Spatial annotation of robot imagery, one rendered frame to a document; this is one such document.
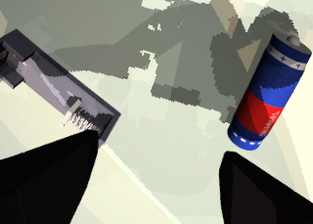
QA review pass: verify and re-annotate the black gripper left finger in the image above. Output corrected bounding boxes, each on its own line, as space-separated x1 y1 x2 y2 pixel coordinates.
0 129 99 224

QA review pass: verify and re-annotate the blue and red battery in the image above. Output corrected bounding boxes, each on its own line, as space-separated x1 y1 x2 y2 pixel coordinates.
227 31 313 151

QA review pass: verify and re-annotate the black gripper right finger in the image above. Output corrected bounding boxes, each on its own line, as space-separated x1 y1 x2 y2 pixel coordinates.
218 151 313 224

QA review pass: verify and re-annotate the dark grey battery holder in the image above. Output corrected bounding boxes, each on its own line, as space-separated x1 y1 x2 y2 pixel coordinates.
0 29 121 150

